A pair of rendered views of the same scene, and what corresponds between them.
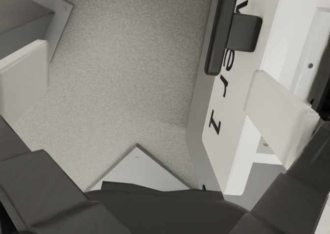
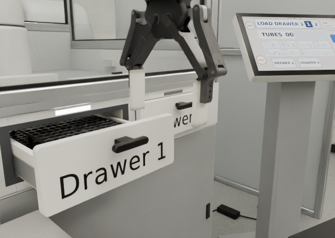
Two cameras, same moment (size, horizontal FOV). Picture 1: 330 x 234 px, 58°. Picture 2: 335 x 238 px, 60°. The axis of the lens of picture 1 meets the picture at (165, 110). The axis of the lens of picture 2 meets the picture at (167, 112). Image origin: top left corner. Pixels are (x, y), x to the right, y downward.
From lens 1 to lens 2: 0.41 m
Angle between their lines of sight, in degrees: 55
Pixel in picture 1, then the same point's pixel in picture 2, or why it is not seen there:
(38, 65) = (195, 112)
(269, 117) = (139, 87)
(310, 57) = not seen: hidden behind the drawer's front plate
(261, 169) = (158, 171)
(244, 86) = (138, 133)
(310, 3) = not seen: hidden behind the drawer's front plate
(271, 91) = (133, 92)
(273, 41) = (118, 127)
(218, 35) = (133, 140)
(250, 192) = (172, 169)
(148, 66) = not seen: outside the picture
